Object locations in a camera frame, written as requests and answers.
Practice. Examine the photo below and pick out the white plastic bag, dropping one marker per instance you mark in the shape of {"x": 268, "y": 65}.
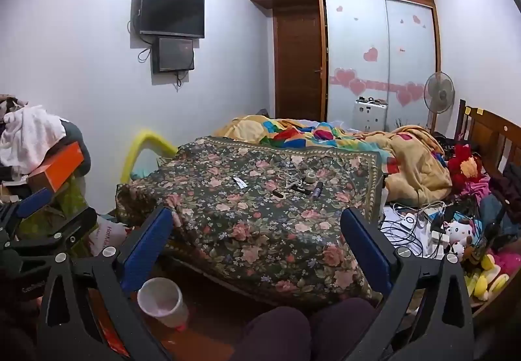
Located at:
{"x": 108, "y": 234}

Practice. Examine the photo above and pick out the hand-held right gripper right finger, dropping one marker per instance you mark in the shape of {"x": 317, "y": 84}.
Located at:
{"x": 364, "y": 245}

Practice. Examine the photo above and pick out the white paper slip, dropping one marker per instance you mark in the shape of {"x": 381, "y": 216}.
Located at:
{"x": 240, "y": 182}

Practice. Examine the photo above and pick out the person's right leg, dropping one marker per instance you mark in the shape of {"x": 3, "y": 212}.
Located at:
{"x": 342, "y": 322}

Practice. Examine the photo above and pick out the teal plastic item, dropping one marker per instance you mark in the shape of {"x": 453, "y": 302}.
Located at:
{"x": 142, "y": 174}

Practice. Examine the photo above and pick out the small black wall monitor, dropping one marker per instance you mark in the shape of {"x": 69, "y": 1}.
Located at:
{"x": 174, "y": 54}

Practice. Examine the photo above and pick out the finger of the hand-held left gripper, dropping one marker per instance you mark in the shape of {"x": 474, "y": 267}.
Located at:
{"x": 77, "y": 222}
{"x": 34, "y": 200}

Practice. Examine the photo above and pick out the white plastic cabinet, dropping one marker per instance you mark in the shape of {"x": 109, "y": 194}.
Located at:
{"x": 369, "y": 116}

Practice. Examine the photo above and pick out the person's left leg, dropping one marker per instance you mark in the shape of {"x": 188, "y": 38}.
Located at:
{"x": 276, "y": 334}

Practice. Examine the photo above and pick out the dark grey cloth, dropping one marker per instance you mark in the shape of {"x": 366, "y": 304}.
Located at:
{"x": 79, "y": 137}

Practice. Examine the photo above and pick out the wooden headboard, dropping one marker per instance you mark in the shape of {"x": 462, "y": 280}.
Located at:
{"x": 492, "y": 133}

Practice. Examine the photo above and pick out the white cloth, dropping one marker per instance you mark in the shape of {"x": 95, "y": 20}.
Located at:
{"x": 30, "y": 137}

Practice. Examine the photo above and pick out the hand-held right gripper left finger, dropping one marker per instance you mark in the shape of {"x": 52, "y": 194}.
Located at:
{"x": 148, "y": 247}

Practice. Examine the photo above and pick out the yellow foam tube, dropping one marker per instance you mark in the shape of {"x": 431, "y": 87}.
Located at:
{"x": 152, "y": 141}

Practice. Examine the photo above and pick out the floral dark green blanket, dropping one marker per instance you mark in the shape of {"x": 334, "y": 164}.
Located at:
{"x": 252, "y": 230}

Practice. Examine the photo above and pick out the brown wooden door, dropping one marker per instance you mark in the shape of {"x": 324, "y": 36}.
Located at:
{"x": 299, "y": 67}

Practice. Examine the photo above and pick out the orange box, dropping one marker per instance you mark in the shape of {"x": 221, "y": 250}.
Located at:
{"x": 57, "y": 167}

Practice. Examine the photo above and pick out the pink cloth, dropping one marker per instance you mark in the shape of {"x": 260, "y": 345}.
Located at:
{"x": 476, "y": 192}

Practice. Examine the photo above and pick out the red plush toy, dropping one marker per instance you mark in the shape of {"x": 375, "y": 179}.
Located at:
{"x": 464, "y": 165}

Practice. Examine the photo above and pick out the dark maroon cloth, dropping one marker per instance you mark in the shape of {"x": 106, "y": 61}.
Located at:
{"x": 508, "y": 181}

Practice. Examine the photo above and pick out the person's leg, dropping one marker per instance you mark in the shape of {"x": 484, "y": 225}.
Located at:
{"x": 342, "y": 322}
{"x": 276, "y": 334}

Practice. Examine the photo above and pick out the row of pink heart stickers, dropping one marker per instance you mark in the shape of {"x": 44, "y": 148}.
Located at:
{"x": 358, "y": 86}

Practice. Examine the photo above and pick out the white cat plush toy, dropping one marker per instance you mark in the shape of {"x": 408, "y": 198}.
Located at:
{"x": 460, "y": 232}

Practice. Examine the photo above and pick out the roll of tape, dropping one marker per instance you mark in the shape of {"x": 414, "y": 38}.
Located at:
{"x": 310, "y": 177}

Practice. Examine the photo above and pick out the yellow colourful quilt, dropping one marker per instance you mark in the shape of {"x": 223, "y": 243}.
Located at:
{"x": 411, "y": 169}

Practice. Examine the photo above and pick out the standing fan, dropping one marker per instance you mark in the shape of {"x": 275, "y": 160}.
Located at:
{"x": 438, "y": 92}

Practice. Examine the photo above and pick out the yellow plush toy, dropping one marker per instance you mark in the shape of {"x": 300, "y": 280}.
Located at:
{"x": 484, "y": 277}

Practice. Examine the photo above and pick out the green leaf-print box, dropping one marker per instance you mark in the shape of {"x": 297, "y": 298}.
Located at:
{"x": 61, "y": 202}

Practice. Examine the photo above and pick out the clear plastic cup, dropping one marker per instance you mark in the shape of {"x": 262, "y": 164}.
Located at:
{"x": 163, "y": 304}

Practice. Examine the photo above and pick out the black wall television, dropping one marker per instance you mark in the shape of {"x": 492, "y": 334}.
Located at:
{"x": 173, "y": 10}

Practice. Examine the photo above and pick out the small black stick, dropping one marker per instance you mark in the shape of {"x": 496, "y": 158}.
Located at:
{"x": 278, "y": 194}

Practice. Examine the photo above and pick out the small dark bottle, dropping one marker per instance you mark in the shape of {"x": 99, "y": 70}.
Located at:
{"x": 317, "y": 189}

